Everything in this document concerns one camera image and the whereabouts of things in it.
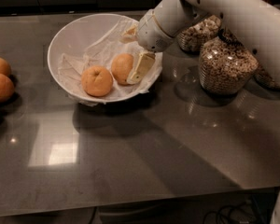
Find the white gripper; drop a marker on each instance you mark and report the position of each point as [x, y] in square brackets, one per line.
[151, 32]

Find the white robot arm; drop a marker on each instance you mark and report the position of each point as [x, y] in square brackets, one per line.
[255, 23]

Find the white bowl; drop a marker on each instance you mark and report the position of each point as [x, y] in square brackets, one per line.
[74, 38]

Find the left rear cereal jar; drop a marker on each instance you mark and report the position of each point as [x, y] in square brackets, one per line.
[192, 39]

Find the white paper towel liner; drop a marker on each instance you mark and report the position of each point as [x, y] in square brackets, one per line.
[96, 50]

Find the large front cereal jar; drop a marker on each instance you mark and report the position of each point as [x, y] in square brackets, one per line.
[225, 65]

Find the dark box under table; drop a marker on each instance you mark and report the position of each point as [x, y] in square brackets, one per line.
[262, 206]

